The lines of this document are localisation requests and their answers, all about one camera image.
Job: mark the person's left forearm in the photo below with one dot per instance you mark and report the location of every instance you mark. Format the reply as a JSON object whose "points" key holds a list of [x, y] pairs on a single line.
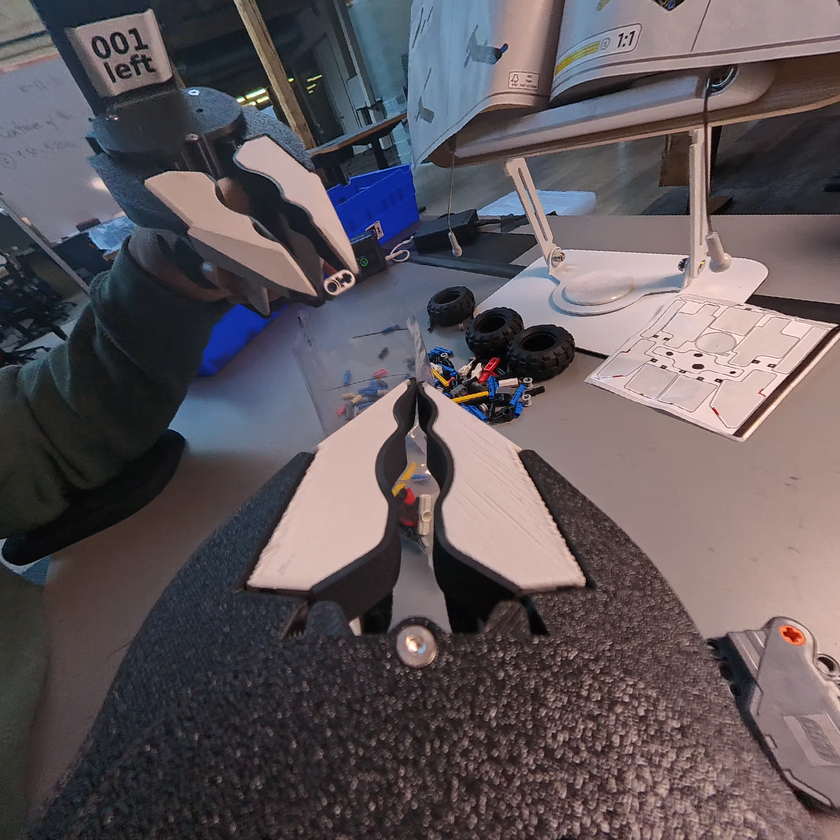
{"points": [[92, 394]]}

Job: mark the white sticker sheet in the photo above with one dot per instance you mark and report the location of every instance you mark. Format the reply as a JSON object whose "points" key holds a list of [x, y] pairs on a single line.
{"points": [[709, 361]]}

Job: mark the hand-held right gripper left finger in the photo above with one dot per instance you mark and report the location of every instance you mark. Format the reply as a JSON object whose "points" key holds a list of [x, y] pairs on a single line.
{"points": [[335, 505]]}

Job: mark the building instruction booklet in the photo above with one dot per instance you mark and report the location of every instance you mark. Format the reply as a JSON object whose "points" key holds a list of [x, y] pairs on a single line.
{"points": [[486, 66]]}

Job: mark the white whiteboard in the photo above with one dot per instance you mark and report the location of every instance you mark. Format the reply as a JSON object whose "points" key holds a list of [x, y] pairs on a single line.
{"points": [[40, 145]]}

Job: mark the black power brick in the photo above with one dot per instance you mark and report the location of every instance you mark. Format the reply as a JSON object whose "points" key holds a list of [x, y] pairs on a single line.
{"points": [[440, 230]]}

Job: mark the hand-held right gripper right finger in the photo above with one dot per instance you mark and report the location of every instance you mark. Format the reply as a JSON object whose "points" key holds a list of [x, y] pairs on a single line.
{"points": [[505, 505]]}

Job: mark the grey desk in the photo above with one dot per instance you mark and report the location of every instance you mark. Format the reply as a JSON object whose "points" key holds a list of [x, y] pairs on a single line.
{"points": [[683, 525]]}

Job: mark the black digital timer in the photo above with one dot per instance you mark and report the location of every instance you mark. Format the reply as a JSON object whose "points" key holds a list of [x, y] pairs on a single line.
{"points": [[370, 256]]}

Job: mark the black chair armrest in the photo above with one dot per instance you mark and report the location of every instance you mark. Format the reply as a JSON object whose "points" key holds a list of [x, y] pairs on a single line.
{"points": [[118, 505]]}

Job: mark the person's left hand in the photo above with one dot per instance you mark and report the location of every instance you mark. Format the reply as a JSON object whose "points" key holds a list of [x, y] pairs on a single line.
{"points": [[184, 260]]}

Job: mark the small grey toy connector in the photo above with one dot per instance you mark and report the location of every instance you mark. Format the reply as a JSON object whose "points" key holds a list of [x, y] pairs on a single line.
{"points": [[337, 280]]}

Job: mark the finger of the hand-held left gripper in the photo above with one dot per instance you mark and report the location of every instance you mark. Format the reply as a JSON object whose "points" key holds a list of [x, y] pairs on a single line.
{"points": [[295, 190], [230, 230]]}

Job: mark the black toy tire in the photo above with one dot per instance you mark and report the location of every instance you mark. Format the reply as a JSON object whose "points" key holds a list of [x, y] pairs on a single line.
{"points": [[540, 352], [450, 306], [494, 331]]}

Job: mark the white booklet stand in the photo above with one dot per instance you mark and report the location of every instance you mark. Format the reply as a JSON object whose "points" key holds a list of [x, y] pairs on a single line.
{"points": [[630, 282]]}

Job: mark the grey toy beam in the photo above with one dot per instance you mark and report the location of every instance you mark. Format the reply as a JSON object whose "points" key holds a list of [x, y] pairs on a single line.
{"points": [[794, 696]]}

